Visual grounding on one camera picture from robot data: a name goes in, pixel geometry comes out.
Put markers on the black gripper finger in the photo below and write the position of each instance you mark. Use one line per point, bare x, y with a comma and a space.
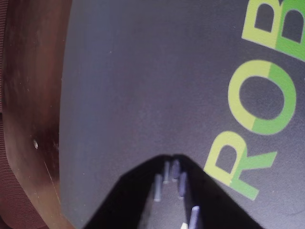
124, 202
214, 207

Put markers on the brown ribbed fabric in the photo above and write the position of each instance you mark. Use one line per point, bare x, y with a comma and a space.
14, 202

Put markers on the black mat with WOWROBO print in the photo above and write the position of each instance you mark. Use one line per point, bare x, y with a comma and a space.
143, 83

